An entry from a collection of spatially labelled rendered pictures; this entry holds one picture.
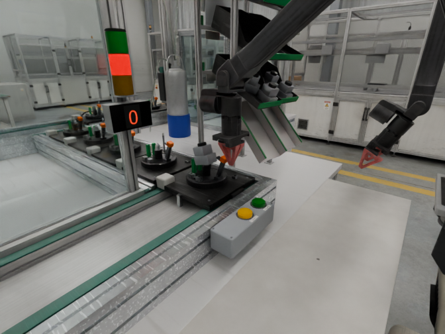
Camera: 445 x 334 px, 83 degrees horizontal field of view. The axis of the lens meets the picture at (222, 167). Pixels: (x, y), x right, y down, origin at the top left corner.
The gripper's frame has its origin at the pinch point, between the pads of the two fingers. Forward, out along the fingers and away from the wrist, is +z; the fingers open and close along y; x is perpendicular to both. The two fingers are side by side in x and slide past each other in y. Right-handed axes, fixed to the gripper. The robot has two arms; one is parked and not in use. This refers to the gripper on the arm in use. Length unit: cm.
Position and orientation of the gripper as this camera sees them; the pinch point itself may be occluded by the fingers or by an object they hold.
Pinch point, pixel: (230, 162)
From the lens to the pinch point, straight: 76.7
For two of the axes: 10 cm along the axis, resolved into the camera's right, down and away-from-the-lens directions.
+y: -6.2, 3.0, -7.2
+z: 0.0, 9.2, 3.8
